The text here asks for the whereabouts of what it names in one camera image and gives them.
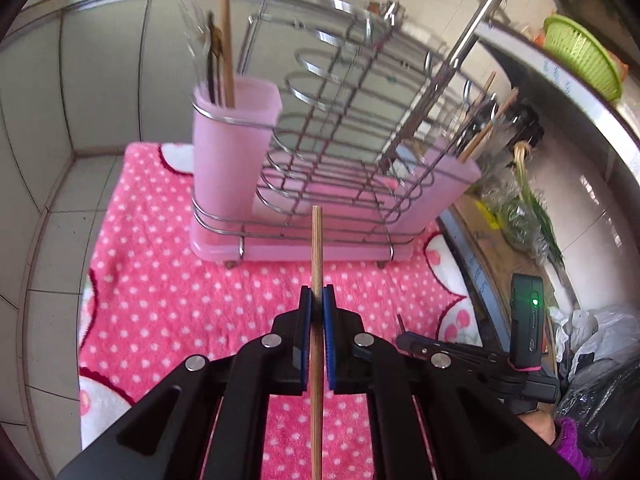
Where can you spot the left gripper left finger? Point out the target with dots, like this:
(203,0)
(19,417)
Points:
(291,371)

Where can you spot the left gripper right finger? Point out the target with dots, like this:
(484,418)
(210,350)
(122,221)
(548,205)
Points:
(345,370)

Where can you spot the brown wooden chopstick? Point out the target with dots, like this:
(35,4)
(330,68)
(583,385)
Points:
(316,345)

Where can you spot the purple right sleeve forearm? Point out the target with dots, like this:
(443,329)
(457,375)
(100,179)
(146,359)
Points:
(566,445)

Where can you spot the right hand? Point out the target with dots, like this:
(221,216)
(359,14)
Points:
(542,424)

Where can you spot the black plastic bag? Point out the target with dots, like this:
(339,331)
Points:
(603,384)

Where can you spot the pink plastic drip tray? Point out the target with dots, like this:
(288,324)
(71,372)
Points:
(264,214)

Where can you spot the pink polka dot blanket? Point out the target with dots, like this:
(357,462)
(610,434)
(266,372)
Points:
(149,302)

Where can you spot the green vegetables in bag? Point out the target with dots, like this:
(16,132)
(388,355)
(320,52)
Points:
(521,216)

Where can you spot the pink plastic utensil cup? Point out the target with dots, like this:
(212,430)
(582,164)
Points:
(230,145)

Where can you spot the dark utensil in cup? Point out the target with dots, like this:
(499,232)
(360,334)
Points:
(214,56)

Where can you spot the clear utensil in cup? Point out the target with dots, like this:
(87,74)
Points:
(197,35)

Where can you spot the green plastic basket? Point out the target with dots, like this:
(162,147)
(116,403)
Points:
(579,50)

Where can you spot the wooden chopstick in cup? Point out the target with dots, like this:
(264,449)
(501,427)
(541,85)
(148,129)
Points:
(225,9)

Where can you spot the metal wire dish rack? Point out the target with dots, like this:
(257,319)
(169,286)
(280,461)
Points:
(351,93)

